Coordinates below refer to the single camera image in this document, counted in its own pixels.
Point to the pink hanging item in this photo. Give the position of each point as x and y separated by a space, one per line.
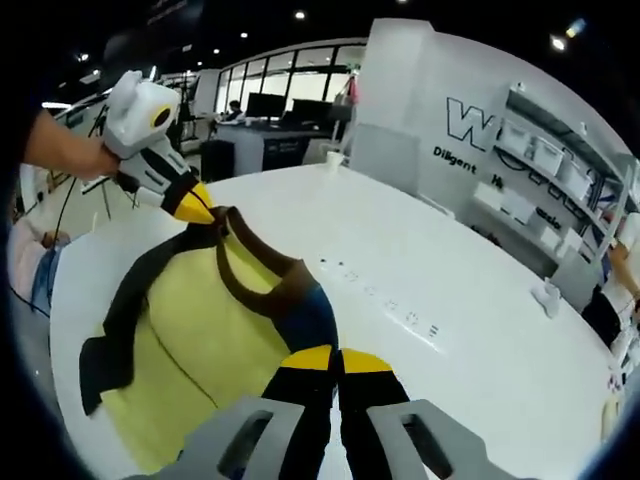
355 90

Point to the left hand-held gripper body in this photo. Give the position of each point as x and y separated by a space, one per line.
137 115

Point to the crumpled white cloth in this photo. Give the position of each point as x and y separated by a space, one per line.
547 297

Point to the yellow colour-block garment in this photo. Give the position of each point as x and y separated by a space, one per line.
200 310

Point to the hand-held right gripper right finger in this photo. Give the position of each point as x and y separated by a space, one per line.
370 400

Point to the dark counter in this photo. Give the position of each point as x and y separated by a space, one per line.
280 145

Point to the row of white storage bins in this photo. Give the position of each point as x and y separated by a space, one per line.
547 150

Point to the person's left hand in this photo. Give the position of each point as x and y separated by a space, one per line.
95 162

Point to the black monitor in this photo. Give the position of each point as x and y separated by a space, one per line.
265 105
312 109

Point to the metal shelf unit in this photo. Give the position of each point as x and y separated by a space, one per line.
617 210

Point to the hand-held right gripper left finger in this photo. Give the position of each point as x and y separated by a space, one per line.
300 400

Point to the cream cloth item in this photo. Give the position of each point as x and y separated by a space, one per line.
611 417

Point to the white paper cup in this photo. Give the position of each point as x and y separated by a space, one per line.
334 161

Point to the grey panel chair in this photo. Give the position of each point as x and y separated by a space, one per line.
575 280

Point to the black box cabinet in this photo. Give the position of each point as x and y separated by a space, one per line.
217 160

